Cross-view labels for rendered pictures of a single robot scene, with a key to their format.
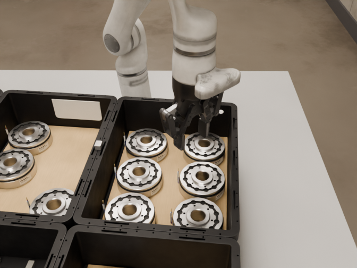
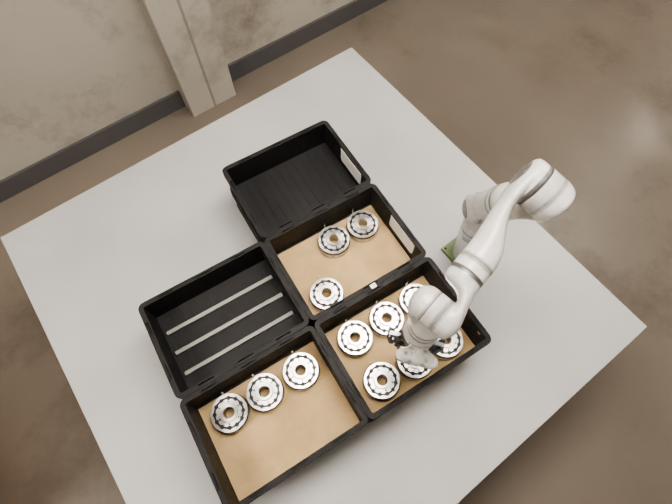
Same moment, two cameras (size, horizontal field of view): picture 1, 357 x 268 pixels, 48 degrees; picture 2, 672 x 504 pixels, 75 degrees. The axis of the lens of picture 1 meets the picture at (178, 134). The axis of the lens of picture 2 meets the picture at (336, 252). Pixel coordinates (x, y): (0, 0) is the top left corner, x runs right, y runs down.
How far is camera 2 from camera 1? 0.68 m
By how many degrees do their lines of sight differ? 39
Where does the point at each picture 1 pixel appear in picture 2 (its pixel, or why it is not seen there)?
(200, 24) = (419, 331)
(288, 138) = (545, 381)
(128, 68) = (468, 230)
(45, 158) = (357, 248)
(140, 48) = not seen: hidden behind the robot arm
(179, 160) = not seen: hidden behind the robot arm
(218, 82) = (412, 360)
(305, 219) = (467, 440)
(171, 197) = (390, 349)
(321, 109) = not seen: outside the picture
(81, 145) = (383, 258)
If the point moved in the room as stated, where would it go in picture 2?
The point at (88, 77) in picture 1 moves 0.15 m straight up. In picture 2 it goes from (472, 178) to (484, 153)
